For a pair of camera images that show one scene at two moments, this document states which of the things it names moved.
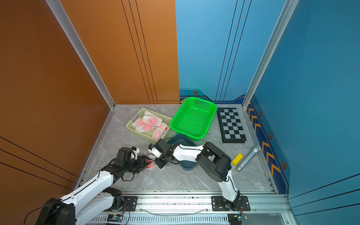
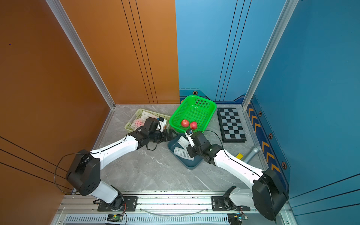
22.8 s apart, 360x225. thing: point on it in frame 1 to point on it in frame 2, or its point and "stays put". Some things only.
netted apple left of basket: x=138 y=122 stays put
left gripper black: x=142 y=163 to x=166 y=137
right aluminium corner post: x=289 y=7 stays put
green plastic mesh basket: x=194 y=119 stays put
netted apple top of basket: x=151 y=118 stays put
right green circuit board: x=235 y=219 stays put
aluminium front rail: x=184 y=208 stays put
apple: x=150 y=162 to x=185 y=123
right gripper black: x=159 y=163 to x=190 y=151
